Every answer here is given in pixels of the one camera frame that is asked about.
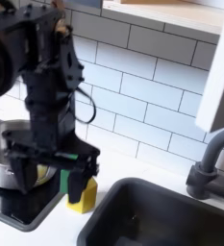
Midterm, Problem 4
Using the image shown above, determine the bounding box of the thin black cable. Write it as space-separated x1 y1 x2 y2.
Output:
72 86 97 125

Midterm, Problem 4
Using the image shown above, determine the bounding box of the green block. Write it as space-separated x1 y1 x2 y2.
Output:
59 153 80 195

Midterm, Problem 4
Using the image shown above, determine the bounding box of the dark grey sink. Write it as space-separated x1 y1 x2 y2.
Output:
76 177 224 246

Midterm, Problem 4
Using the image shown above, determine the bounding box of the yellow block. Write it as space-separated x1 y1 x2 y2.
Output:
65 175 99 214

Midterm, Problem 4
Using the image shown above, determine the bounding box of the black stove top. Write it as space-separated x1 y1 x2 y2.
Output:
0 114 66 233

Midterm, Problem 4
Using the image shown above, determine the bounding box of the dark grey tap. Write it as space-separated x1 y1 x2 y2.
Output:
185 126 224 200

